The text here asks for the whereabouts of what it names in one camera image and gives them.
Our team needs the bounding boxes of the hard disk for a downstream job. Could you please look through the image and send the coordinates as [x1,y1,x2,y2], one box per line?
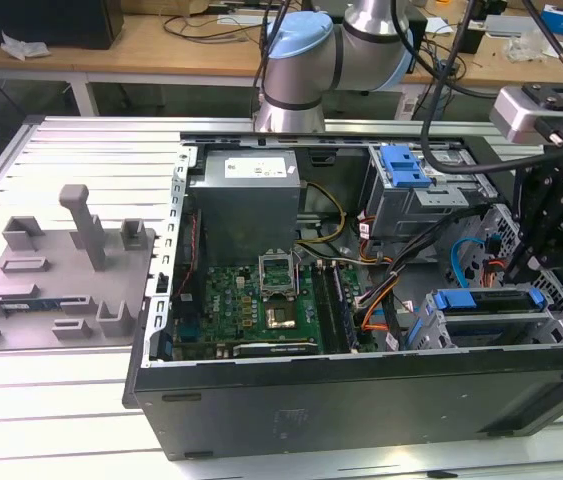
[407,287,548,351]

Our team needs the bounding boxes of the grey metal disk bay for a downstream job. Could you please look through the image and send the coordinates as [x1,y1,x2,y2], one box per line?
[400,287,563,351]

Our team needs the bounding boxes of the grey optical drive cage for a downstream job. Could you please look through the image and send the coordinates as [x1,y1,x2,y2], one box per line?
[363,142,497,242]

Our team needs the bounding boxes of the blue plastic drive latch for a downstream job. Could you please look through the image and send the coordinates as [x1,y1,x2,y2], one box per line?
[379,143,435,189]

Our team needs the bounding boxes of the clear plastic wrapping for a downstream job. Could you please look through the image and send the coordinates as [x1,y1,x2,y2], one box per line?
[505,32,548,64]

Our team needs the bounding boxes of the small black container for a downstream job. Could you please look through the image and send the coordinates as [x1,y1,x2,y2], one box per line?
[453,24,485,54]

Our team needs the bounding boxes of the silver flat device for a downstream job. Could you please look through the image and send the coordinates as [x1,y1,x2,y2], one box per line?
[483,13,540,37]

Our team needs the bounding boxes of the white paper sheet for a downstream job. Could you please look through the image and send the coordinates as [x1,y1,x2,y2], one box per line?
[425,17,455,36]

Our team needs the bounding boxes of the RAM slot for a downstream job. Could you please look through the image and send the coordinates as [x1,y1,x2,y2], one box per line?
[329,262,358,351]
[310,262,337,354]

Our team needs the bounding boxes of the CPU socket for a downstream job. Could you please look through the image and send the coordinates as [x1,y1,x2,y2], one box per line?
[260,298,305,334]

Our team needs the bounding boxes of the grey power supply unit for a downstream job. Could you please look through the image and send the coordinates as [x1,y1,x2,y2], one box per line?
[188,149,307,269]

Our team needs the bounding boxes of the black open PC case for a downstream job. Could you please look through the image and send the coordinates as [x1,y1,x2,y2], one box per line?
[120,122,563,461]

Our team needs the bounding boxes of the black graphics card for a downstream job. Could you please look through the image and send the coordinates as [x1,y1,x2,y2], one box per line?
[233,339,320,358]

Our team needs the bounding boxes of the green motherboard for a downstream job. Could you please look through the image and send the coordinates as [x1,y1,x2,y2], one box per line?
[170,249,377,361]

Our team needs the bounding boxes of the wooden workbench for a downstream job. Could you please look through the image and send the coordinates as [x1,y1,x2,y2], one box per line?
[0,0,563,119]

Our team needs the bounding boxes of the grey plastic parts rack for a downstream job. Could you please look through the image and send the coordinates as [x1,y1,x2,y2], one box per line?
[0,184,158,351]

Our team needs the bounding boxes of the large black box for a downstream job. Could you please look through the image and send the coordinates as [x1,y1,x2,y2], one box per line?
[0,0,125,51]

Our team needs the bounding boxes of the crumpled clear plastic bag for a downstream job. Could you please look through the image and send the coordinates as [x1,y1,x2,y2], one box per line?
[0,32,51,61]

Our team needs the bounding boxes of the orange power wire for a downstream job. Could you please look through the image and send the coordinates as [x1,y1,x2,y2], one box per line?
[480,257,505,290]

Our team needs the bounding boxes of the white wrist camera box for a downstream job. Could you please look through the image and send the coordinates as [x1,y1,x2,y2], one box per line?
[489,84,563,145]

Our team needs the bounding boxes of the blue data wire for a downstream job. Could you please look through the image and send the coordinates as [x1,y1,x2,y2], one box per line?
[449,238,487,289]

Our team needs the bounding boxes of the black sleeved cable bundle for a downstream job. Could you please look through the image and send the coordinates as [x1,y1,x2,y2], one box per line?
[383,202,492,351]

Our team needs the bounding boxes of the black camera cable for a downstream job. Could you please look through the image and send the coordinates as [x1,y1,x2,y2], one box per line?
[418,0,551,177]

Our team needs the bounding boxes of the yellow power wires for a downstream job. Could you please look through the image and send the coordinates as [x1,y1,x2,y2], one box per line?
[294,180,347,249]

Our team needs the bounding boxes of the orange flat wire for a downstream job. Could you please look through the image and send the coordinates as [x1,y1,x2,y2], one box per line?
[360,304,390,334]

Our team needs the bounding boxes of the metal socket cover frame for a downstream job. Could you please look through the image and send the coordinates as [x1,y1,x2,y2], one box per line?
[257,246,298,302]

